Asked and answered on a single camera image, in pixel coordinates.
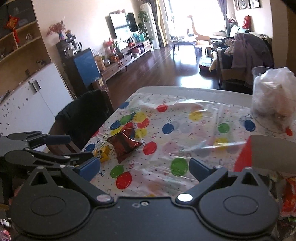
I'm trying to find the red white cardboard box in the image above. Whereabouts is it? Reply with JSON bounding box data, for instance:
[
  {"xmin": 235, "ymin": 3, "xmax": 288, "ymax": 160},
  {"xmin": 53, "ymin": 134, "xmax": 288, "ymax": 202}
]
[{"xmin": 234, "ymin": 134, "xmax": 296, "ymax": 241}]

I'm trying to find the wall television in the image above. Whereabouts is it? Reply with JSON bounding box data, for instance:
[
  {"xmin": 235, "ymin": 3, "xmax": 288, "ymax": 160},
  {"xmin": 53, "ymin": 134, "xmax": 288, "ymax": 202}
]
[{"xmin": 105, "ymin": 13, "xmax": 138, "ymax": 40}]

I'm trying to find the yellow snack packet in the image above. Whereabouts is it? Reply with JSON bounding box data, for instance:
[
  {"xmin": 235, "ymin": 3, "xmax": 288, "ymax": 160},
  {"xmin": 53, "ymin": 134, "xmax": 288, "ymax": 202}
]
[{"xmin": 93, "ymin": 145, "xmax": 110, "ymax": 163}]

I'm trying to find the dark coffee table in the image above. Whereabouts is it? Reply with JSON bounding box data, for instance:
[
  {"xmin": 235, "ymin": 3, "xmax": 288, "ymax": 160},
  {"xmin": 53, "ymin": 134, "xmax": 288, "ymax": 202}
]
[{"xmin": 171, "ymin": 39, "xmax": 197, "ymax": 60}]

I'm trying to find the dark red chip bag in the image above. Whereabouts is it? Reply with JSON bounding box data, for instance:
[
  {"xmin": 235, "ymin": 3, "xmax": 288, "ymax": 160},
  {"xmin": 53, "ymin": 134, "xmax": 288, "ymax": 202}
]
[{"xmin": 107, "ymin": 128, "xmax": 143, "ymax": 164}]

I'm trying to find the blue front dark cabinet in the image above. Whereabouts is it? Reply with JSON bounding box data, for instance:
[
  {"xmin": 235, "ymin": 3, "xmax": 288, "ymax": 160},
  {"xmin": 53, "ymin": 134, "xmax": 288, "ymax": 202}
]
[{"xmin": 56, "ymin": 36, "xmax": 101, "ymax": 97}]

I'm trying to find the clear bin with bags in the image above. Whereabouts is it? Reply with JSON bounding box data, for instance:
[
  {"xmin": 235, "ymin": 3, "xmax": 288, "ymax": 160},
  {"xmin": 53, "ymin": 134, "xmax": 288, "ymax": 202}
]
[{"xmin": 251, "ymin": 66, "xmax": 295, "ymax": 133}]

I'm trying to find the colourful balloon tablecloth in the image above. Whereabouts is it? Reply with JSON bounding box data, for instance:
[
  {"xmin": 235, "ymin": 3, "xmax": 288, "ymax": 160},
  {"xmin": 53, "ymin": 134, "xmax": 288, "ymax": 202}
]
[{"xmin": 83, "ymin": 92, "xmax": 296, "ymax": 197}]

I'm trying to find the wooden wall shelf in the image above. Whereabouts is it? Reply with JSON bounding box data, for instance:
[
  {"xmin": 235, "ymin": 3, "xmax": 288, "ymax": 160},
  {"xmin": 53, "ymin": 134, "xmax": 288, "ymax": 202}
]
[{"xmin": 1, "ymin": 1, "xmax": 52, "ymax": 96}]

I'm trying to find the long wooden tv console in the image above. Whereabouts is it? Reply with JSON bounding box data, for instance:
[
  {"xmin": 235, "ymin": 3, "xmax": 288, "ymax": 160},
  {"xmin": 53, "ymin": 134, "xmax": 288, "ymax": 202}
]
[{"xmin": 101, "ymin": 40, "xmax": 152, "ymax": 81}]

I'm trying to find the white sideboard cabinet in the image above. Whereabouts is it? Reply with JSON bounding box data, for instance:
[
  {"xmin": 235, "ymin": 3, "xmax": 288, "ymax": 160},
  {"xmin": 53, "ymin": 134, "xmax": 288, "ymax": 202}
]
[{"xmin": 1, "ymin": 63, "xmax": 73, "ymax": 136}]

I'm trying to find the red snack bag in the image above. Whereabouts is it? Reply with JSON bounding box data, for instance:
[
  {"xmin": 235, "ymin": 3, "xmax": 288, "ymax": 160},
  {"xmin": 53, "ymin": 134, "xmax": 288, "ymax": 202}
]
[{"xmin": 281, "ymin": 177, "xmax": 296, "ymax": 217}]

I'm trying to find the dark chair with black cloth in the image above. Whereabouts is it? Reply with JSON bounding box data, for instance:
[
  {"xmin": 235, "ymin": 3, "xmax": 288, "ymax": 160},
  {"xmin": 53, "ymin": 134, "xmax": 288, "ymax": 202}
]
[{"xmin": 47, "ymin": 89, "xmax": 114, "ymax": 156}]

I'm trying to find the sofa with piled clothes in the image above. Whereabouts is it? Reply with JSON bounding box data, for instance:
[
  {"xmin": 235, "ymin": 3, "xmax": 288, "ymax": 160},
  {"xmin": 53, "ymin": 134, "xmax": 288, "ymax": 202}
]
[{"xmin": 210, "ymin": 26, "xmax": 274, "ymax": 90}]

